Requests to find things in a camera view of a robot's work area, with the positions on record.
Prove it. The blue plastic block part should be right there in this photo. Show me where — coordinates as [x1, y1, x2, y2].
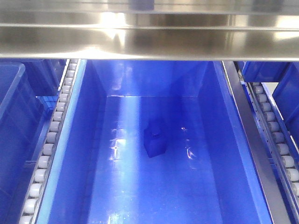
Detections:
[143, 119, 167, 158]

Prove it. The large blue target bin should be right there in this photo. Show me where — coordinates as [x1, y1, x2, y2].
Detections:
[37, 60, 271, 224]

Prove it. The roller track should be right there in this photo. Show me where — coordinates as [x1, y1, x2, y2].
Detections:
[18, 59, 81, 224]
[235, 62, 299, 224]

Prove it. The left roller track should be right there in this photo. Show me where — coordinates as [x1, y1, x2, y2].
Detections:
[18, 59, 81, 224]

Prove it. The blue bin at right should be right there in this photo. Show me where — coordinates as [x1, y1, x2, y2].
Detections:
[273, 62, 299, 144]

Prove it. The steel upper shelf beam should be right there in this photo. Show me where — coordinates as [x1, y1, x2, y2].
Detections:
[0, 0, 299, 61]

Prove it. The right roller track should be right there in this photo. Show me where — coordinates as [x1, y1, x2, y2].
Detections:
[235, 62, 299, 224]

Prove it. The blue bin at left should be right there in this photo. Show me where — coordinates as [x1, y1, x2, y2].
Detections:
[0, 62, 43, 224]

